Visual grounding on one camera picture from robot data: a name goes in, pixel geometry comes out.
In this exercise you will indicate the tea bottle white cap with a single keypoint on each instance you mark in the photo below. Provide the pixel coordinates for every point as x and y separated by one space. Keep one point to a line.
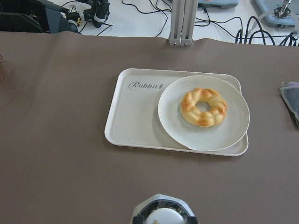
163 209

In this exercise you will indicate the cream rectangular tray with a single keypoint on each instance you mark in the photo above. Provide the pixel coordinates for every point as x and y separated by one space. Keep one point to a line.
133 119

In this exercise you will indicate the white round plate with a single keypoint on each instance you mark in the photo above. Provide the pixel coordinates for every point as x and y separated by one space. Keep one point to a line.
224 135

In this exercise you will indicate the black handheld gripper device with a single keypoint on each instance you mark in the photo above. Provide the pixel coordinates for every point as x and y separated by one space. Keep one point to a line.
97 14

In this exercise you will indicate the grey folded cloth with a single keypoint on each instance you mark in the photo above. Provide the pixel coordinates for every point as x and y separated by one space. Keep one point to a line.
290 94

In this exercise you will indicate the black equipment box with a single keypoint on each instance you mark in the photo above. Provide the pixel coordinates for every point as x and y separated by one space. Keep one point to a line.
34 16

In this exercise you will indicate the braided ring bread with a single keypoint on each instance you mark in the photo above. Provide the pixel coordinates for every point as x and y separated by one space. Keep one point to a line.
194 116

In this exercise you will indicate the aluminium frame post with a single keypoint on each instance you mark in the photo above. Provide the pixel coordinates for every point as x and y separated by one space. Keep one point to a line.
182 22

